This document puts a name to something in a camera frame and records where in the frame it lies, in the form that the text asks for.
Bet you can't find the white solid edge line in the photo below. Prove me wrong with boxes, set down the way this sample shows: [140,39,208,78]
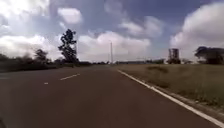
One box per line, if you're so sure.
[116,69,224,128]

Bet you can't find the tall structure on legs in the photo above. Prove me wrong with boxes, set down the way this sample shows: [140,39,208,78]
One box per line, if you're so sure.
[166,48,182,65]

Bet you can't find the white dashed centre line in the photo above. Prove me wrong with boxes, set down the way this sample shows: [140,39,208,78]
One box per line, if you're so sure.
[43,73,81,85]

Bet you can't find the grey asphalt road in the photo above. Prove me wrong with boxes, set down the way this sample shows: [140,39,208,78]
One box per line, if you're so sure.
[0,64,224,128]

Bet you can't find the row of dark bushes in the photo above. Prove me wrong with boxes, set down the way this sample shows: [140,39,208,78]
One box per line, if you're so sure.
[0,48,93,73]

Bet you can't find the tall dark tree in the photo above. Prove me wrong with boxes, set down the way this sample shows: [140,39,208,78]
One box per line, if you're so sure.
[57,28,80,64]

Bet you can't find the broad dark tree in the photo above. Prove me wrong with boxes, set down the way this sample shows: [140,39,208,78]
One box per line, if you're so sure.
[194,45,224,65]

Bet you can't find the tall thin pole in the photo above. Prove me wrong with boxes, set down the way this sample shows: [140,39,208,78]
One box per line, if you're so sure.
[109,41,114,65]

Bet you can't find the dry grass verge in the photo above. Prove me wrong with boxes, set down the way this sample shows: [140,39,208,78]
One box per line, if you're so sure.
[111,63,224,113]

